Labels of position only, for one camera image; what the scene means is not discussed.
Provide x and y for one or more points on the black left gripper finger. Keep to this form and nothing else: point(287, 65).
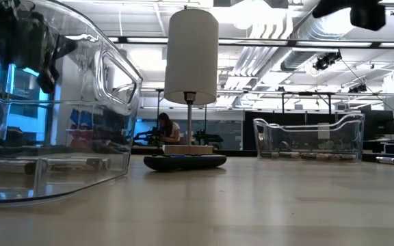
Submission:
point(65, 44)

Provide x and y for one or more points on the clear plastic bin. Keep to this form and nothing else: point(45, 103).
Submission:
point(359, 136)
point(121, 112)

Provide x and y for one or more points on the silver AA battery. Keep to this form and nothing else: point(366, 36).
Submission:
point(387, 160)
point(70, 167)

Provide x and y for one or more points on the black remote control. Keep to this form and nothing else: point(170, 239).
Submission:
point(185, 163)

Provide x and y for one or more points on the black background robot arm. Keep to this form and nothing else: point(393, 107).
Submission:
point(147, 136)
point(209, 138)

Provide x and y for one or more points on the coloured bin shelf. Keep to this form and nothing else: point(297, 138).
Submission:
point(80, 119)

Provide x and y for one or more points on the background computer monitor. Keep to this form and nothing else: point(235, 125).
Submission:
point(378, 124)

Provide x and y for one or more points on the long ceiling light strip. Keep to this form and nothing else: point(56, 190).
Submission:
point(251, 42)

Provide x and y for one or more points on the person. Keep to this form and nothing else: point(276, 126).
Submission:
point(169, 128)

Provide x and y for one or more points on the black ceiling camera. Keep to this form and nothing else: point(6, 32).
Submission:
point(327, 61)
point(357, 89)

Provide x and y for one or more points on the silver ceiling air duct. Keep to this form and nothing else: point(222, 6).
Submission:
point(306, 51)

